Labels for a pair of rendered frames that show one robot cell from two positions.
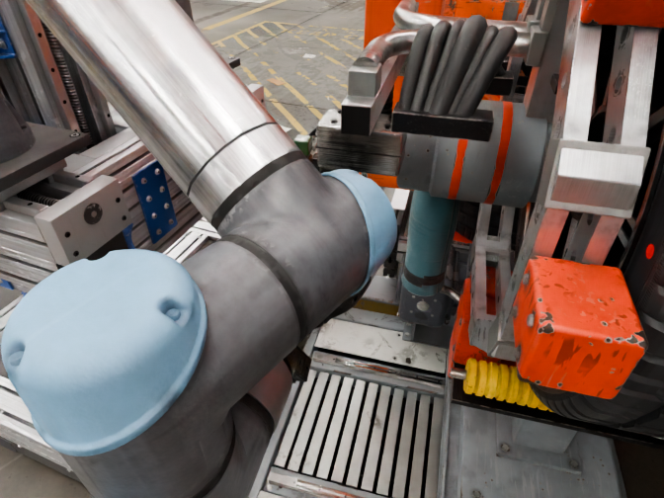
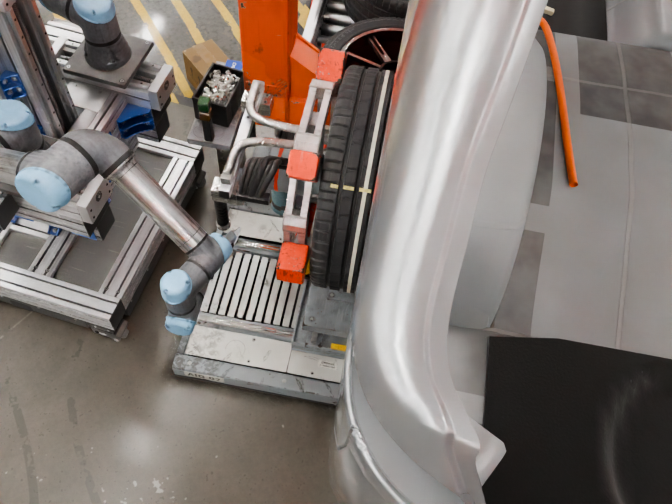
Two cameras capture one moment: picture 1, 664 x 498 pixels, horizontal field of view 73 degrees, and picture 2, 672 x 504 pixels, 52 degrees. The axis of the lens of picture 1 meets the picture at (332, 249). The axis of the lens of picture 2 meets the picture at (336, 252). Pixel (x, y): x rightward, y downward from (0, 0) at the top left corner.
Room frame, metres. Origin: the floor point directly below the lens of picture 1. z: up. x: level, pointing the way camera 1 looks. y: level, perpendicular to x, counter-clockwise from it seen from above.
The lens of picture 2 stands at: (-0.71, -0.14, 2.49)
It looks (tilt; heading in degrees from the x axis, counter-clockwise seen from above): 58 degrees down; 350
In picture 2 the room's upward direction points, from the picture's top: 6 degrees clockwise
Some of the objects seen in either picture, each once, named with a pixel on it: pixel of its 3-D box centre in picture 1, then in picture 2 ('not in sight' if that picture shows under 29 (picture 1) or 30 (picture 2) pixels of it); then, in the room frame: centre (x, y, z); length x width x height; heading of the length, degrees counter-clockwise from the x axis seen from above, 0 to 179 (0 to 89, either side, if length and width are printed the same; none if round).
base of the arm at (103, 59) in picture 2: not in sight; (105, 43); (1.12, 0.37, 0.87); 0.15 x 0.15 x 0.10
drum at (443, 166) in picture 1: (476, 151); (288, 169); (0.58, -0.21, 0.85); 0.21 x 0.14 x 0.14; 75
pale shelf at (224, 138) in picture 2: not in sight; (223, 104); (1.25, 0.02, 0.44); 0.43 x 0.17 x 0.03; 165
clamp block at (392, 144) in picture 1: (362, 140); (228, 191); (0.45, -0.03, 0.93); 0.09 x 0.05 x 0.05; 75
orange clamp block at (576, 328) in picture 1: (568, 323); (292, 262); (0.26, -0.20, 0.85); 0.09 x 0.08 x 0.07; 165
